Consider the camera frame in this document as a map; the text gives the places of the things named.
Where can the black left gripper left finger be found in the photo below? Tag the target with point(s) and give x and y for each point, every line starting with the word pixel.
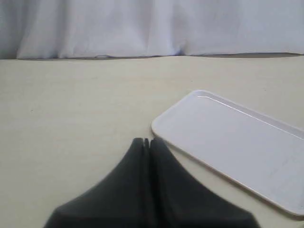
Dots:
pixel 120 200

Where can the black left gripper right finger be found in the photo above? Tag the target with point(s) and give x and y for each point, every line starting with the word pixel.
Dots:
pixel 181 201

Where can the white fabric backdrop curtain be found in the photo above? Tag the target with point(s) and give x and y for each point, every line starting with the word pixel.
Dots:
pixel 144 28

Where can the white rectangular plastic tray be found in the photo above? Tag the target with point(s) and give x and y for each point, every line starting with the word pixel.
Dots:
pixel 257 152

